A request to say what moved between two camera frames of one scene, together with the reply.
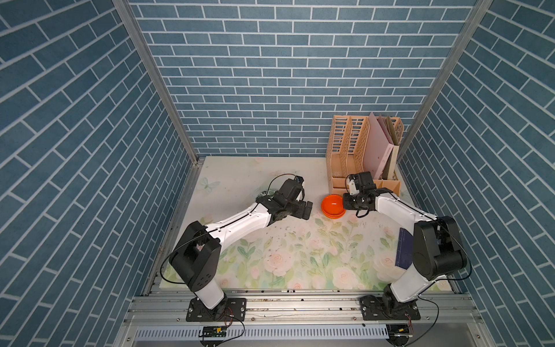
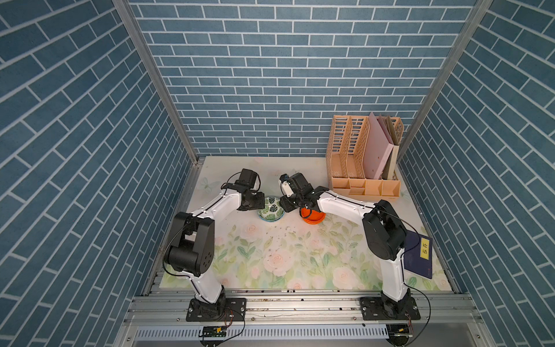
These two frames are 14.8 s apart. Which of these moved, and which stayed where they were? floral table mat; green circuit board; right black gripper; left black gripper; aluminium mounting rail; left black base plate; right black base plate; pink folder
Moved: left black gripper; right black gripper
Stayed: pink folder; green circuit board; left black base plate; floral table mat; aluminium mounting rail; right black base plate
